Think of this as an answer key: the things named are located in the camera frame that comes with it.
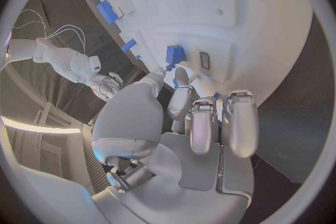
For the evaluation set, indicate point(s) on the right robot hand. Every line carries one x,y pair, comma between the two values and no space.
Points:
106,85

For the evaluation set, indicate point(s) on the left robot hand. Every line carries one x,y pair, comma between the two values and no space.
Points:
131,114

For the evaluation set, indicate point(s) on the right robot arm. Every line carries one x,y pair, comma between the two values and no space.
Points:
60,58

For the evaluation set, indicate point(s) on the blue cylinder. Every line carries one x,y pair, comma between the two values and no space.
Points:
128,45

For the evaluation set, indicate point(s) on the blue ribbed block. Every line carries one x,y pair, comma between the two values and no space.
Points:
106,11

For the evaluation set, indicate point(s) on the glowing light bar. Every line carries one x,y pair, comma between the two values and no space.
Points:
39,127

